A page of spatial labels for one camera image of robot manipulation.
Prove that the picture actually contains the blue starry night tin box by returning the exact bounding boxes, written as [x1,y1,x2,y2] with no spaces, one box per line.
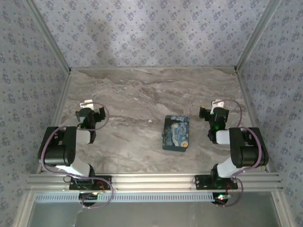
[162,115,190,153]

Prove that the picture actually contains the black controller board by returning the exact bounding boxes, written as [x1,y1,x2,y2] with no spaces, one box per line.
[212,193,232,205]
[79,192,99,208]

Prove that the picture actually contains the grey metal panel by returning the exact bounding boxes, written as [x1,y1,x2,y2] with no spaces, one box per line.
[29,202,282,227]

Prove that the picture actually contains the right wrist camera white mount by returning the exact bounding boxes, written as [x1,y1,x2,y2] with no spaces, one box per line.
[211,99,225,112]

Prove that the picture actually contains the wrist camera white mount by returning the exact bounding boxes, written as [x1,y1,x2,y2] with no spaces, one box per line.
[80,99,95,109]
[211,99,225,112]

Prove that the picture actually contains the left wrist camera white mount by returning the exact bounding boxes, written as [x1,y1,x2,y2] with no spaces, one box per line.
[80,99,95,109]

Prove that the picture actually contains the aluminium table side rail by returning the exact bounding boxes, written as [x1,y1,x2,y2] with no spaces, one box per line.
[236,72,272,172]

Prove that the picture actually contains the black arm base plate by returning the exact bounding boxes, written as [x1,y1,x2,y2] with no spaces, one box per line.
[69,176,112,191]
[195,175,238,191]

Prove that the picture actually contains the aluminium extrusion rail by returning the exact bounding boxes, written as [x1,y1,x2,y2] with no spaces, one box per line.
[25,172,284,192]

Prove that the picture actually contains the aluminium frame post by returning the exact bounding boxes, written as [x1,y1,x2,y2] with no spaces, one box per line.
[234,0,282,73]
[26,0,72,73]

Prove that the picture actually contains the grey slotted cable duct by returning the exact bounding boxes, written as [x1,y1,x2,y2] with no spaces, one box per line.
[35,192,215,203]

